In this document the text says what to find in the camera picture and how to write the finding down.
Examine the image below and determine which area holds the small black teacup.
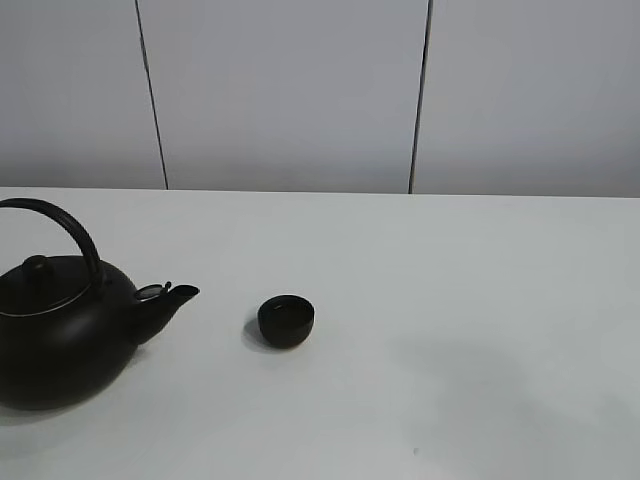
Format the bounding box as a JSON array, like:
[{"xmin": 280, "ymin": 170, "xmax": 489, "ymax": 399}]
[{"xmin": 257, "ymin": 295, "xmax": 315, "ymax": 349}]

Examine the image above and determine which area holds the black round teapot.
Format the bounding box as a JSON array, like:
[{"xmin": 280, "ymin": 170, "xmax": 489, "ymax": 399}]
[{"xmin": 1, "ymin": 198, "xmax": 200, "ymax": 411}]

